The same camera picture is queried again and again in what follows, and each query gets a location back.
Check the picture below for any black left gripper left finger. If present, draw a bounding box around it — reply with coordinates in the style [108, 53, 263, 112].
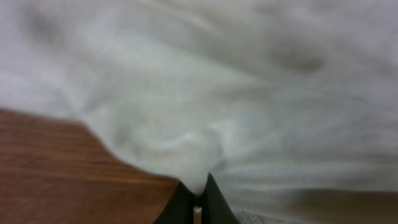
[154, 182, 195, 224]

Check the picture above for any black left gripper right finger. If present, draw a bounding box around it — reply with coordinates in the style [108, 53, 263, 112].
[201, 174, 240, 224]

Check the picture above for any white camouflage baby garment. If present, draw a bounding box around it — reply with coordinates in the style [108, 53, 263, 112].
[1, 0, 397, 223]

